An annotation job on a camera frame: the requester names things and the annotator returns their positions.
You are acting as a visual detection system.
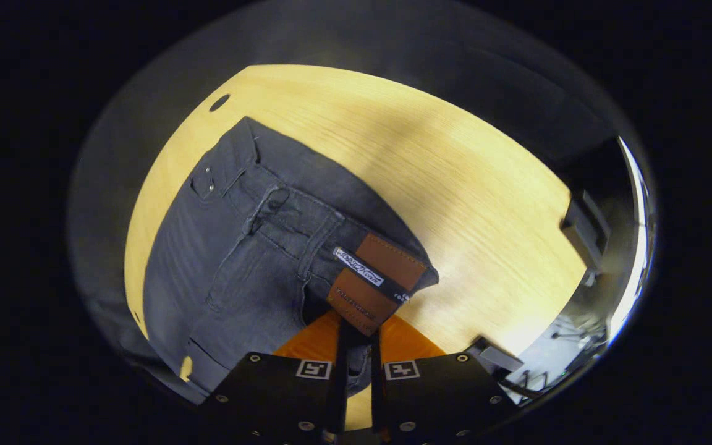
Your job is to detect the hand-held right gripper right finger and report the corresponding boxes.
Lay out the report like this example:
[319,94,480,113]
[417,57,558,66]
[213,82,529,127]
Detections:
[368,314,519,443]

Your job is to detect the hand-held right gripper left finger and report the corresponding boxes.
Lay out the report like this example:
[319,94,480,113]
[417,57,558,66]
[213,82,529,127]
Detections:
[206,311,348,441]

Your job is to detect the dark denim jeans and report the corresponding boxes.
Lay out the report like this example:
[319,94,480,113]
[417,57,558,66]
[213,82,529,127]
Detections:
[142,116,441,405]

